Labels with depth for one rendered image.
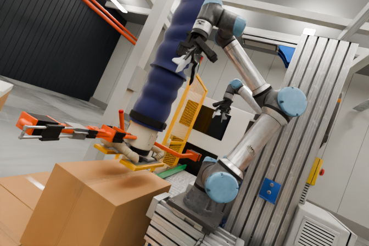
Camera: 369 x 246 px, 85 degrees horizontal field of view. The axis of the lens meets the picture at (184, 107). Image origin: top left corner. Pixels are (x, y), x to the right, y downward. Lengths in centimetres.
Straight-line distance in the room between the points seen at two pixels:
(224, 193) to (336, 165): 996
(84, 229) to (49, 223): 20
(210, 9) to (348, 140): 1023
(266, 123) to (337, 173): 989
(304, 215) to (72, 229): 99
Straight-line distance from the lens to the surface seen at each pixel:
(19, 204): 163
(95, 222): 103
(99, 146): 119
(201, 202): 95
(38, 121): 75
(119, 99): 260
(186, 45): 82
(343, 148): 1075
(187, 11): 125
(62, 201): 115
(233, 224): 116
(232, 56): 98
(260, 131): 83
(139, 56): 265
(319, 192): 1059
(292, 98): 86
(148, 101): 113
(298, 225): 108
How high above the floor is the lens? 137
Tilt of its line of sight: 4 degrees up
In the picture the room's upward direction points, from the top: 23 degrees clockwise
